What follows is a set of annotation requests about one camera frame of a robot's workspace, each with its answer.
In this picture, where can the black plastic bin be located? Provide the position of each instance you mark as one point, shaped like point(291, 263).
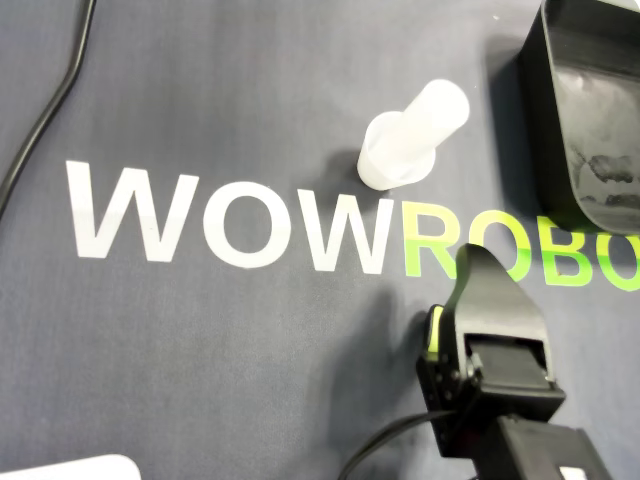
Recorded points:
point(540, 125)

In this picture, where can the translucent white plastic cylinder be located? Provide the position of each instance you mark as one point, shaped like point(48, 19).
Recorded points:
point(440, 110)

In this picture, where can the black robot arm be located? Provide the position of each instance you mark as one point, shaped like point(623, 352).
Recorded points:
point(545, 450)

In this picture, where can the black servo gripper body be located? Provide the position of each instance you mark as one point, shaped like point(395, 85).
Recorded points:
point(510, 390)

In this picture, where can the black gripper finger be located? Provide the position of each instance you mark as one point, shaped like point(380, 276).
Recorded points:
point(495, 300)

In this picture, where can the white flat object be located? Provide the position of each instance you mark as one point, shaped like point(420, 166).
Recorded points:
point(100, 470)

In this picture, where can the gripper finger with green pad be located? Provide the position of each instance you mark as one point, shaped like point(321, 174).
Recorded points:
point(435, 332)

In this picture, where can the translucent white plastic cup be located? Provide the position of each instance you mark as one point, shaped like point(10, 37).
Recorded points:
point(375, 167)

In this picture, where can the dark grey printed mat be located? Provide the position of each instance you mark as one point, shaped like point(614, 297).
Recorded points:
point(200, 350)

